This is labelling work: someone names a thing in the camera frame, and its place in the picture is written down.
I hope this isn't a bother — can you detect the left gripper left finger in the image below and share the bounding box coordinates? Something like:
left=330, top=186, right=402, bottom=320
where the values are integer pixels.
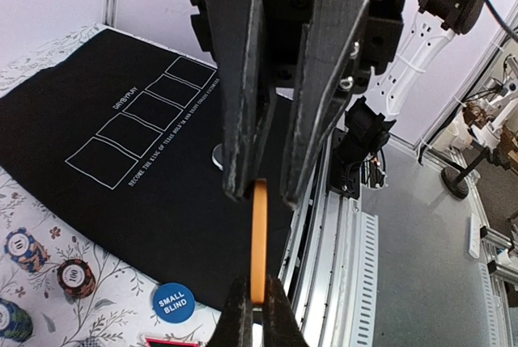
left=208, top=277, right=253, bottom=347

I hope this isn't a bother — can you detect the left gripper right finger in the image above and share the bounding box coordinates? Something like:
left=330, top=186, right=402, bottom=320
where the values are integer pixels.
left=262, top=276, right=306, bottom=347

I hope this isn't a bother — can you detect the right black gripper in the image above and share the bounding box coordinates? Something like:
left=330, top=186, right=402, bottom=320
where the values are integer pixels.
left=190, top=0, right=405, bottom=209

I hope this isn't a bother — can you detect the blue small blind button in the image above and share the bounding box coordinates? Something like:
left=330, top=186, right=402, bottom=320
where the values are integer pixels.
left=152, top=282, right=196, bottom=324

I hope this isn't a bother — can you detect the orange big blind button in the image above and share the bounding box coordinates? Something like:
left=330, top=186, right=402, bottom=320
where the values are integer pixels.
left=250, top=179, right=268, bottom=305

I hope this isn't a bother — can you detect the clear round dealer button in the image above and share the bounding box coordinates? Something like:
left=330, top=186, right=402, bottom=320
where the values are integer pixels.
left=211, top=143, right=223, bottom=171

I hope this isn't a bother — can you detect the green blue 50 chip stack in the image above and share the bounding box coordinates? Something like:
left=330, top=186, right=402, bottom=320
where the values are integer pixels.
left=1, top=298, right=33, bottom=342

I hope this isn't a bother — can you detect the blue orange 10 chip stack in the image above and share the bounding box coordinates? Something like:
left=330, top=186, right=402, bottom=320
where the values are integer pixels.
left=4, top=227, right=49, bottom=273

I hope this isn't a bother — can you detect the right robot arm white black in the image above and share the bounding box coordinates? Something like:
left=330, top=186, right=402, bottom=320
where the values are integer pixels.
left=190, top=0, right=483, bottom=207

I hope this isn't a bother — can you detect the triangular all in marker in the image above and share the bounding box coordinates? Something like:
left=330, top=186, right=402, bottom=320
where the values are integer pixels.
left=144, top=336, right=200, bottom=347

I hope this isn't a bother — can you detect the black red 100 chip stack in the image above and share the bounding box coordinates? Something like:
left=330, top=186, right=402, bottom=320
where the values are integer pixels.
left=57, top=259, right=96, bottom=299

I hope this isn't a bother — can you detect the black poker mat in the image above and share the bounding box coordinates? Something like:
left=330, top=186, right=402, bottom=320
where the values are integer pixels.
left=0, top=27, right=345, bottom=318

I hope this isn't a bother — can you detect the front aluminium rail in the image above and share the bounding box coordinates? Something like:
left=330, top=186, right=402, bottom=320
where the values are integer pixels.
left=279, top=130, right=379, bottom=346

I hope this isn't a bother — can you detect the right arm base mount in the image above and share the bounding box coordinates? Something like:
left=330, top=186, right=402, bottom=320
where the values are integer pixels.
left=327, top=97, right=395, bottom=200

